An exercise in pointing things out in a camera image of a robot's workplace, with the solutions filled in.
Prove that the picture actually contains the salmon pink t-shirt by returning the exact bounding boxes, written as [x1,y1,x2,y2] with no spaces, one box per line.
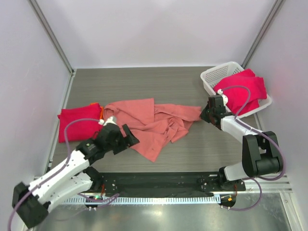
[103,98,201,162]

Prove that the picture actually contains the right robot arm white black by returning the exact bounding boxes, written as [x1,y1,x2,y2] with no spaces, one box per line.
[200,95,285,190]

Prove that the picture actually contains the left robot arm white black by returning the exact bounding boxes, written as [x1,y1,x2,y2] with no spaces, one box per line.
[12,122,140,228]

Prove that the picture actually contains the white plastic laundry basket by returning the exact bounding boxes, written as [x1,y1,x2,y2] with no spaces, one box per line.
[200,62,272,118]

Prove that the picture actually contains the crimson t-shirt in basket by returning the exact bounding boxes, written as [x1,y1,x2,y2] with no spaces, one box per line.
[213,69,267,116]

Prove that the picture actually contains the folded crimson t-shirt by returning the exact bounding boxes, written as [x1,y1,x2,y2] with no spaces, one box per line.
[58,105,102,143]

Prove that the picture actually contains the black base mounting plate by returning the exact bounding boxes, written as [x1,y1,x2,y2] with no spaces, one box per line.
[93,171,246,197]

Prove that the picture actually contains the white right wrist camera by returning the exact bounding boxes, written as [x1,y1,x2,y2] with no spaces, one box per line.
[217,89,229,105]

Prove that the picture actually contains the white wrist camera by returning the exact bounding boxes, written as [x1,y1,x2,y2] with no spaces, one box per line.
[98,116,117,126]
[217,89,229,105]

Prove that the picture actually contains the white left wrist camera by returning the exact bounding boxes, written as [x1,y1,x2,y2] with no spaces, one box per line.
[98,116,117,126]

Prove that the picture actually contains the perforated aluminium rail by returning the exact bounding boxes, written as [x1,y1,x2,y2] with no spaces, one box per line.
[62,194,221,205]

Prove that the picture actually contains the right aluminium frame post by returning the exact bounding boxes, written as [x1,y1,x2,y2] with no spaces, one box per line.
[241,0,285,68]

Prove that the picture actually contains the aluminium frame post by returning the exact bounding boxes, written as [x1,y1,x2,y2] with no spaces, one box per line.
[28,0,74,75]
[241,0,285,68]

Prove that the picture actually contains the left aluminium frame post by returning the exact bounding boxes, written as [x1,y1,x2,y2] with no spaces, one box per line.
[28,0,74,75]

